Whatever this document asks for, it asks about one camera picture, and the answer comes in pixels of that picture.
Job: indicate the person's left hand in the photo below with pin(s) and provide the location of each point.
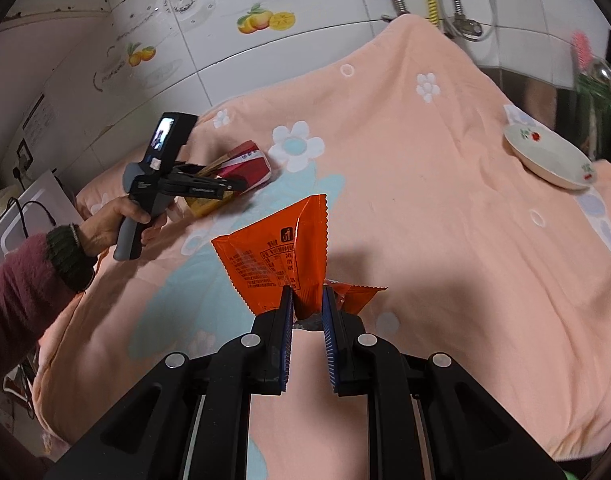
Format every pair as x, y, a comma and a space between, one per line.
103, 227

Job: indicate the yellow packet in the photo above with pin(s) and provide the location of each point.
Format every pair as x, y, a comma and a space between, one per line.
205, 205

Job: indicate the green glass bottle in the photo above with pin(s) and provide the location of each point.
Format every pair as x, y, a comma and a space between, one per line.
603, 105

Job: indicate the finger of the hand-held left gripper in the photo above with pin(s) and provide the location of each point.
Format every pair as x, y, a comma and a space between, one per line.
190, 169
234, 186

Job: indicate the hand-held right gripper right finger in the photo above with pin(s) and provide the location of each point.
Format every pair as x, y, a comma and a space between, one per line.
330, 345

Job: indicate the wall socket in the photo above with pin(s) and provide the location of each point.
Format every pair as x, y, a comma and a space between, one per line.
24, 155

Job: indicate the large fruit wall sticker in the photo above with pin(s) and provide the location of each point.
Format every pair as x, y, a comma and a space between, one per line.
265, 20

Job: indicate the metal water valve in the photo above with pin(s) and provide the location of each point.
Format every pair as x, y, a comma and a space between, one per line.
470, 29

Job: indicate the white appliance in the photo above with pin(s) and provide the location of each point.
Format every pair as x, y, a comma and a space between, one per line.
20, 215

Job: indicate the peach floral blanket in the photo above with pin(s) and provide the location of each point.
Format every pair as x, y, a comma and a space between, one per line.
435, 260

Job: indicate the orange snack packet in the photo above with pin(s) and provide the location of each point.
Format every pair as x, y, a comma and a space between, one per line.
270, 255

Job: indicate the small fruit wall sticker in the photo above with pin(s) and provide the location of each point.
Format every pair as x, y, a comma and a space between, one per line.
141, 55

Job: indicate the red white packet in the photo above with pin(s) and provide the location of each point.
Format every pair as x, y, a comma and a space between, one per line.
250, 165

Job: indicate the person's left forearm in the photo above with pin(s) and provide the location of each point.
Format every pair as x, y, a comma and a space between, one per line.
15, 300

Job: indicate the white plate with red flowers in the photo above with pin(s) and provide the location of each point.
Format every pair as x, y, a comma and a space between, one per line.
545, 152

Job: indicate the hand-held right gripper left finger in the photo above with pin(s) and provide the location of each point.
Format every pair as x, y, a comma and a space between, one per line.
285, 340

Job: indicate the pink brush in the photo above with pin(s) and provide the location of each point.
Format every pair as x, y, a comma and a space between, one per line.
581, 47

